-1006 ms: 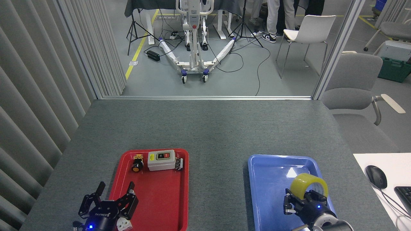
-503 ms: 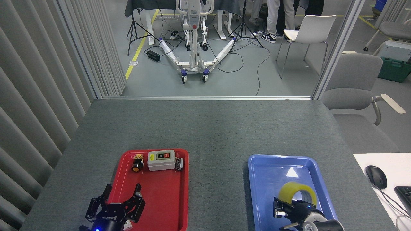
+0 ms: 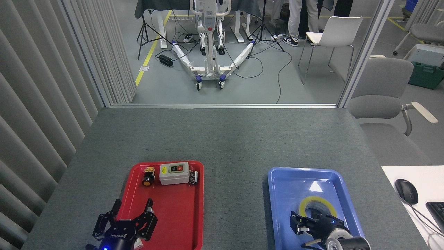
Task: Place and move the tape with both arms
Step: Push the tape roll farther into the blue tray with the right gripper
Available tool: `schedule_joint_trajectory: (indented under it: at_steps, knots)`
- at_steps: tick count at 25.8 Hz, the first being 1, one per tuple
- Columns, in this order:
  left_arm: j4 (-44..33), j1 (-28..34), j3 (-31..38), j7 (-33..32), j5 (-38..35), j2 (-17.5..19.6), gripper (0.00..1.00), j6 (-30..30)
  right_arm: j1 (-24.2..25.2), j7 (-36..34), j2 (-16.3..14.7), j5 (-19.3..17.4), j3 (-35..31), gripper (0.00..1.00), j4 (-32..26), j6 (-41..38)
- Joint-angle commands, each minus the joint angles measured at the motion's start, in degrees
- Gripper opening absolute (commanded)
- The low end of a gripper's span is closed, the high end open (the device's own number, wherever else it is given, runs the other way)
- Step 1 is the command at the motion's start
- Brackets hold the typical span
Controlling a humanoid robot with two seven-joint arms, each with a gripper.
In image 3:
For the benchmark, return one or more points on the grey vertical blinds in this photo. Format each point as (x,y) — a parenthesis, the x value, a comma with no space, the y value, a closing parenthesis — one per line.
(34,104)

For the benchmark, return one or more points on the silver post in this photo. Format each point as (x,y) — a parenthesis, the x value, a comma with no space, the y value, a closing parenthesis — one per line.
(367,45)

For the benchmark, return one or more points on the person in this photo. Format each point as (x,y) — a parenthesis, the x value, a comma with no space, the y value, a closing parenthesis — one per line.
(295,17)

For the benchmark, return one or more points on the white power strip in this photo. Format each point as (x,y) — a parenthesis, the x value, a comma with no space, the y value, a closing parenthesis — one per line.
(188,39)

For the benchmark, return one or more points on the grey two-button switch box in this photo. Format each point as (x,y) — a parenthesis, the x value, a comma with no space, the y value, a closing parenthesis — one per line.
(173,175)

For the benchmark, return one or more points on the black keyboard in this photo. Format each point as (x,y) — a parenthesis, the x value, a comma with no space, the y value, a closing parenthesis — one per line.
(437,213)

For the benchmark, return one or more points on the small black terminal component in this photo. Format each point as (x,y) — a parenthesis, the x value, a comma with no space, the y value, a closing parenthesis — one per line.
(193,177)

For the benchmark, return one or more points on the blue plastic tray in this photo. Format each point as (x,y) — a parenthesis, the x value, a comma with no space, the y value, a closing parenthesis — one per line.
(295,184)

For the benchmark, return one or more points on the black power adapter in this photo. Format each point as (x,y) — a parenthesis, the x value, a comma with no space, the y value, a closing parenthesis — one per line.
(165,60)

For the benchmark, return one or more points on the black orange push button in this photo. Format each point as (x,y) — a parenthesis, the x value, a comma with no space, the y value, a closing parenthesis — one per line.
(148,180)

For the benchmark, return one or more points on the table with dark cloth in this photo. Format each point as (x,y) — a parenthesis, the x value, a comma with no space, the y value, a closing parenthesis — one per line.
(156,5)

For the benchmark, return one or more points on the white circuit breaker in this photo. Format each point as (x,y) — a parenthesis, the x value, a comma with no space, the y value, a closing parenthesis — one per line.
(139,243)

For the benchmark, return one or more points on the grey office chair with armrest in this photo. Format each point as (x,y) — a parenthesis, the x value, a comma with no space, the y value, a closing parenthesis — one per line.
(378,83)

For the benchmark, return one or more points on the yellow tape roll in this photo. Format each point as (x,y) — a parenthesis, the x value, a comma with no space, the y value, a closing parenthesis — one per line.
(318,199)

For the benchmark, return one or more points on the black tripod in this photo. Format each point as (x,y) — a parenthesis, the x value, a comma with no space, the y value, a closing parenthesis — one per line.
(262,29)
(144,33)

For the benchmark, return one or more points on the white box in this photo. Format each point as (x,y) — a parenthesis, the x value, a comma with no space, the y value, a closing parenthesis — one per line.
(428,55)

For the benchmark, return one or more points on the blue bin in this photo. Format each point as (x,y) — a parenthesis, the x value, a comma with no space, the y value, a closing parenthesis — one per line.
(412,5)

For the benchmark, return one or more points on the grey padded chair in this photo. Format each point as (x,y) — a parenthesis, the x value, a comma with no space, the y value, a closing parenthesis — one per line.
(428,33)

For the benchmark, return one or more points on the green plastic bin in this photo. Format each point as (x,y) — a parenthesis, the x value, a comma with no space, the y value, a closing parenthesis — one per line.
(426,76)

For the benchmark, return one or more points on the black computer mouse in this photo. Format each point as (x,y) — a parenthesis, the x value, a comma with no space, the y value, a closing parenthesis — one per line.
(406,191)

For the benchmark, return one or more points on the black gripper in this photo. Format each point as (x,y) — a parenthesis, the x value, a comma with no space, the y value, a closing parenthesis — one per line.
(119,236)
(324,225)

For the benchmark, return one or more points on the white plastic chair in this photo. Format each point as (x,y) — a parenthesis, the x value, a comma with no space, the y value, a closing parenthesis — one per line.
(338,31)

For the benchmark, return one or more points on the red plastic tray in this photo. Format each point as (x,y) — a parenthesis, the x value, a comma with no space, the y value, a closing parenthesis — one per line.
(173,215)

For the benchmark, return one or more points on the white stand on wheels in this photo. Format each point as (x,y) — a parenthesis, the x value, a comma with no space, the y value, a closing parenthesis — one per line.
(209,52)

